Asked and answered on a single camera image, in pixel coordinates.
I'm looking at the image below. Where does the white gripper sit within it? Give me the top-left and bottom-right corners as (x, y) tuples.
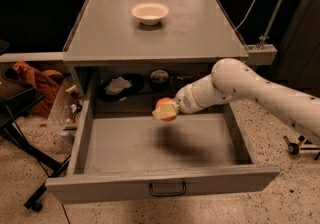
(151, 74), (231, 122)

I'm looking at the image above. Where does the orange fruit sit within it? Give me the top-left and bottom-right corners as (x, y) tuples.
(155, 97), (179, 123)

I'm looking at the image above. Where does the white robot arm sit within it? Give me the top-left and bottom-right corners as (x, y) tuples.
(152, 58), (320, 146)

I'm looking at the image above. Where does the grey open top drawer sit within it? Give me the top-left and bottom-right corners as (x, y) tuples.
(47, 94), (280, 204)

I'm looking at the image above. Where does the black tape roll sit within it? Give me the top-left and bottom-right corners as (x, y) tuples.
(149, 69), (170, 92)

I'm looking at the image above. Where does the black pouch with paper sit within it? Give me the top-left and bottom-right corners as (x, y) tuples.
(97, 73), (144, 102)

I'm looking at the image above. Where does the grey metal cabinet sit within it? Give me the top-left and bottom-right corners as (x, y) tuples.
(63, 0), (248, 118)

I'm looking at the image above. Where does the white paper bowl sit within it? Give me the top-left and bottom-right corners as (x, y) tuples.
(131, 2), (169, 26)

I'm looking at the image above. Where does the clear plastic bag of items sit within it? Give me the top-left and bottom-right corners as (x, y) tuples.
(47, 77), (78, 138)

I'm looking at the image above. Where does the metal diagonal rod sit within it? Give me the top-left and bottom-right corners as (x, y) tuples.
(255, 0), (283, 50)

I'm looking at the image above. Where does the orange cloth bag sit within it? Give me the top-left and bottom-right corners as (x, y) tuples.
(13, 61), (64, 117)

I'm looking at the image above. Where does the black wheeled tripod base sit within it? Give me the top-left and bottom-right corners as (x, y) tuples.
(283, 135), (320, 160)

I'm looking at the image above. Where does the black folding stand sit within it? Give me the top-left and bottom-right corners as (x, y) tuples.
(0, 39), (72, 213)

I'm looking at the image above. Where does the black drawer handle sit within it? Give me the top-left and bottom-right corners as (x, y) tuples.
(149, 182), (187, 197)

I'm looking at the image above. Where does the grey side shelf bracket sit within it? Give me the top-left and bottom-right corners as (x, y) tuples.
(245, 44), (277, 66)

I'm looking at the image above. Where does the white power cable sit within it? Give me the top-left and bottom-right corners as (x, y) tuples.
(232, 0), (260, 33)

